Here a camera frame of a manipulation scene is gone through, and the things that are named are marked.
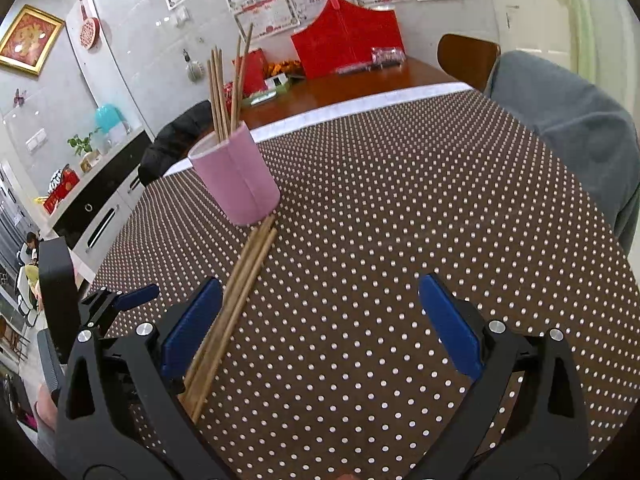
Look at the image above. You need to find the green potted plant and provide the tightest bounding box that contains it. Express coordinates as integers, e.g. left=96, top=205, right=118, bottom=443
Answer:
left=66, top=128, right=101, bottom=174

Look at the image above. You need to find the wooden chopstick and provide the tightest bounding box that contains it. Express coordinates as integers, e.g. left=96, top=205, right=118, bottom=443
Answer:
left=180, top=217, right=277, bottom=422
left=213, top=46, right=229, bottom=140
left=229, top=35, right=242, bottom=136
left=206, top=58, right=221, bottom=143
left=215, top=47, right=230, bottom=139
left=179, top=214, right=276, bottom=412
left=182, top=228, right=259, bottom=398
left=189, top=228, right=277, bottom=422
left=236, top=23, right=254, bottom=127

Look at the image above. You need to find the gold framed red picture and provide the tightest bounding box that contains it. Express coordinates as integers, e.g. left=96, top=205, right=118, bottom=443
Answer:
left=0, top=4, right=65, bottom=77

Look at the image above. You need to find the black jacket on chair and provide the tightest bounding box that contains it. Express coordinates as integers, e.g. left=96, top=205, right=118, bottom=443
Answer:
left=138, top=100, right=213, bottom=186

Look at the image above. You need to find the turquoise white container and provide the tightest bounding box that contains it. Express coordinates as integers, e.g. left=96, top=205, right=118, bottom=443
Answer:
left=94, top=104, right=129, bottom=146

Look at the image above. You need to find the left hand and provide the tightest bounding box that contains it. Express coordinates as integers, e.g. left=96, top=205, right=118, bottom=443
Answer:
left=34, top=384, right=58, bottom=432

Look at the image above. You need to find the red gift bag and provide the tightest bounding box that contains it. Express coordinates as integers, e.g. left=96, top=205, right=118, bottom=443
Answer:
left=291, top=0, right=405, bottom=79

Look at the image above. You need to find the wooden chopstick in bundle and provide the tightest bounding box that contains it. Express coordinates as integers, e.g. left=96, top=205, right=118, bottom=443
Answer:
left=182, top=228, right=259, bottom=398
left=180, top=217, right=277, bottom=422
left=189, top=228, right=277, bottom=422
left=179, top=214, right=276, bottom=412

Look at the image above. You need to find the wooden chopstick in holder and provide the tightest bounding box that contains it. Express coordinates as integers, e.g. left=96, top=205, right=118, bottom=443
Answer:
left=236, top=23, right=254, bottom=127
left=229, top=35, right=242, bottom=136

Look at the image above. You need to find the pink cylindrical utensil holder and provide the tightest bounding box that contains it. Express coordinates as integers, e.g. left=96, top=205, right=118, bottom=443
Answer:
left=188, top=122, right=281, bottom=226

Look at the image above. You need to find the grey cloth on chair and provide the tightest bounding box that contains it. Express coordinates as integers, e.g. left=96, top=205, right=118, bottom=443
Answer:
left=485, top=51, right=639, bottom=252

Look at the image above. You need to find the red round wall ornament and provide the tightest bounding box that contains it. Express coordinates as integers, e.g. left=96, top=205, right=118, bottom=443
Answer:
left=79, top=0, right=101, bottom=50

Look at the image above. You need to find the white black sideboard cabinet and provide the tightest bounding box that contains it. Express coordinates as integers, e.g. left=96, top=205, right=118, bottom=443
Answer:
left=49, top=129, right=151, bottom=272

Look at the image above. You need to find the small red box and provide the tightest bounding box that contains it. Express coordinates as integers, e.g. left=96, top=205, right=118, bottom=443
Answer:
left=243, top=48, right=268, bottom=96

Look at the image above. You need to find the brown wooden chair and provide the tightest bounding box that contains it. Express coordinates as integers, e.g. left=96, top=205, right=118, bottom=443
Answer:
left=437, top=34, right=501, bottom=92

